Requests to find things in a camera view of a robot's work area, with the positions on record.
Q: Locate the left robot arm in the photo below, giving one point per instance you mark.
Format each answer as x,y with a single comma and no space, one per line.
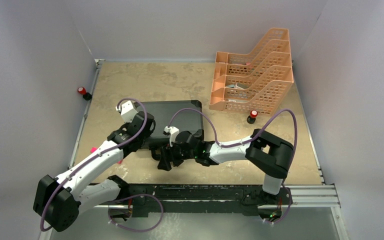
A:
61,199

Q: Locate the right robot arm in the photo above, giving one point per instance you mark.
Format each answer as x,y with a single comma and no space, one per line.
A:
268,152

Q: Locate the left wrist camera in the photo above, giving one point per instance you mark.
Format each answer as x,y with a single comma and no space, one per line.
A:
127,111

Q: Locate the red emergency button left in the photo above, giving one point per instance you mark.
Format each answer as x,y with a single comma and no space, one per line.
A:
85,95

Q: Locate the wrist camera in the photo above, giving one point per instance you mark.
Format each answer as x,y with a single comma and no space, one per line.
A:
127,111
172,132

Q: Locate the red black stamp on table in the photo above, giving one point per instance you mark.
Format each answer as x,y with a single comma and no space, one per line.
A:
252,117

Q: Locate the black poker set case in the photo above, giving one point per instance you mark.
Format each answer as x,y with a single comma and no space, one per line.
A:
163,111

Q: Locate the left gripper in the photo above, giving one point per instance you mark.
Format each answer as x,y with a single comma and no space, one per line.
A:
148,134

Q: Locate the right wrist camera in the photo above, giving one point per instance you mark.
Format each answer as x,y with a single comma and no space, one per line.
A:
172,132

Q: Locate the black base frame rail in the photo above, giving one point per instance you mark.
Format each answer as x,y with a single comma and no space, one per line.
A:
245,199

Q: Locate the orange plastic file tray rack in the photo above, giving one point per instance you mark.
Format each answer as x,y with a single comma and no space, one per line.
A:
258,80

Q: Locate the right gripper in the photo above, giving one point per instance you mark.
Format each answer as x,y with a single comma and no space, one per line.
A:
168,156

